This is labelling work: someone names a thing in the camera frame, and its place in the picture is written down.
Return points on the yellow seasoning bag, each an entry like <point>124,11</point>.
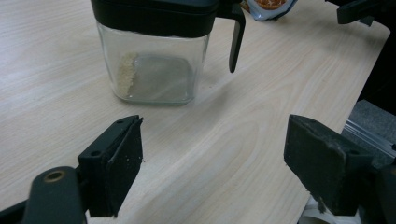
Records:
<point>267,9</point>

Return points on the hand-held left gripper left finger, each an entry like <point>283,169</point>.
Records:
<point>118,168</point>

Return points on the aluminium floor rail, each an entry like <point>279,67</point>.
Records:
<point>370,138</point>

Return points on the beige seasoning granules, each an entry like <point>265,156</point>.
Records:
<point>126,74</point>

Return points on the glass jar with black lid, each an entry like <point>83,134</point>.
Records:
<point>155,18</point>

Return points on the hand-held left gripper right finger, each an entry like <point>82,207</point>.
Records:
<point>320,161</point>

